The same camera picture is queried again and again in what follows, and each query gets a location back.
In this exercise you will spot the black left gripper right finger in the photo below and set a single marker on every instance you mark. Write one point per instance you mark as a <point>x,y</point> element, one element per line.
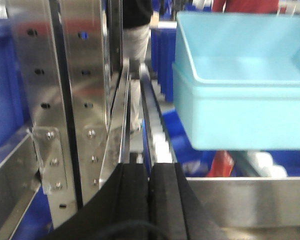
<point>174,207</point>

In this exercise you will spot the person in grey trousers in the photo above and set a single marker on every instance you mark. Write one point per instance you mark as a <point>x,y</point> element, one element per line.
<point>136,18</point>

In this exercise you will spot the steel shelf front rail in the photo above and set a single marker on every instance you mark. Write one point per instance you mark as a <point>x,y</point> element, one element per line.
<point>250,202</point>

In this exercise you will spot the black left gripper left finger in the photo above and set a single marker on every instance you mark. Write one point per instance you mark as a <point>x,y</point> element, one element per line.
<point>115,212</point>

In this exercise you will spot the red object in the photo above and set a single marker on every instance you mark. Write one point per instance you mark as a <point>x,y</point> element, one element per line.
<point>222,165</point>

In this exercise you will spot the steel shelf upright post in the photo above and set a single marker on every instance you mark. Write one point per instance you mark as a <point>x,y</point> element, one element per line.
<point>63,52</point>

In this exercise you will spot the light blue bin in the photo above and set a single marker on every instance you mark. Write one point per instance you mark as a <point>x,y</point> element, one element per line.
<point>217,117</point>
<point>239,48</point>

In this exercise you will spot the white roller track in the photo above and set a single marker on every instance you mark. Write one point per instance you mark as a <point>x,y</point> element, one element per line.
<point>159,146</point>

